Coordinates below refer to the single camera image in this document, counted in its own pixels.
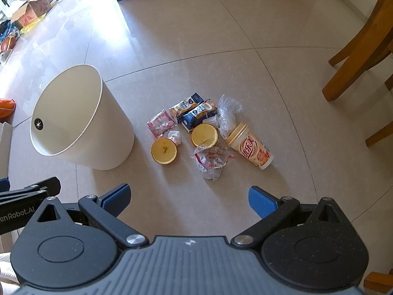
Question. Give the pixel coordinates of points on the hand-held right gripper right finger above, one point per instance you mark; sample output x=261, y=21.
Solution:
x=261, y=201

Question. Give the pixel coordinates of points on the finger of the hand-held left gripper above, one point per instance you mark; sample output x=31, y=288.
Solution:
x=3, y=185
x=43, y=186

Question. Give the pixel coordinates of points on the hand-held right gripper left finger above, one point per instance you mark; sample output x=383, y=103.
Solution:
x=118, y=197

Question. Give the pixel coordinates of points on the milk tea paper cup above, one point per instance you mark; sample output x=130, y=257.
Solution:
x=251, y=147

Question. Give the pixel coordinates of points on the round yellow lid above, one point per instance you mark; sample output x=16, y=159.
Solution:
x=163, y=151
x=204, y=133

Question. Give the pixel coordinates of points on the white trash bin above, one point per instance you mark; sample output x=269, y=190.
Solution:
x=107, y=123

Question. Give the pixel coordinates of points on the white tissue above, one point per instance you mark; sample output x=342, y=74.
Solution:
x=174, y=137

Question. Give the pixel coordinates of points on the clear plastic bag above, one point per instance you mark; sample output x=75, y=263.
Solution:
x=228, y=110

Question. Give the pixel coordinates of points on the clear wrapper with red print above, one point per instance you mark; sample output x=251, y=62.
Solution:
x=211, y=161

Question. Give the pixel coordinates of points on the orange bag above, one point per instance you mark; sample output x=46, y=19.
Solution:
x=6, y=108

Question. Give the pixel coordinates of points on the pink snack wrapper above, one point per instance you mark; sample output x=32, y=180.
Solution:
x=159, y=123

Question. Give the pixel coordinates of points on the small clear plastic cup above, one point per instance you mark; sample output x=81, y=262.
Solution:
x=211, y=121

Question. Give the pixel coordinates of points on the blue milk carton front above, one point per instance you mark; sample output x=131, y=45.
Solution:
x=196, y=114

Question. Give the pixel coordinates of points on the blue milk carton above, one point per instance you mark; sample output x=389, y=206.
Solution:
x=183, y=106
x=196, y=114

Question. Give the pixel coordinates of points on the blue milk carton back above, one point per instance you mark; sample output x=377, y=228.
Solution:
x=183, y=106

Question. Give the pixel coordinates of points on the yellow plastic bag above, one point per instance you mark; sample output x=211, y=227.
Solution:
x=32, y=26

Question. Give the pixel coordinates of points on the wooden chair legs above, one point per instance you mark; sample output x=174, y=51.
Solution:
x=356, y=55

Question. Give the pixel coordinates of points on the open brown cardboard box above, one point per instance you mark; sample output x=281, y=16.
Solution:
x=33, y=9

